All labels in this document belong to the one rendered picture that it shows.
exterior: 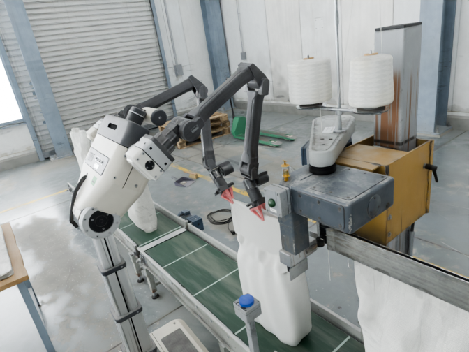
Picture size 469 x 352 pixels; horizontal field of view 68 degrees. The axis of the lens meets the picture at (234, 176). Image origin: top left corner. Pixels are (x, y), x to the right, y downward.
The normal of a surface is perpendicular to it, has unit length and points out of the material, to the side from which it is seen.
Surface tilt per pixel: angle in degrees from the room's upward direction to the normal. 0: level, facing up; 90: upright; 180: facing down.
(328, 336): 0
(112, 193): 115
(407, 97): 90
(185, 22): 90
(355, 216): 90
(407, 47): 90
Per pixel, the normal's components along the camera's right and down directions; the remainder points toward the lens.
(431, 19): -0.78, 0.33
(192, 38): 0.61, 0.21
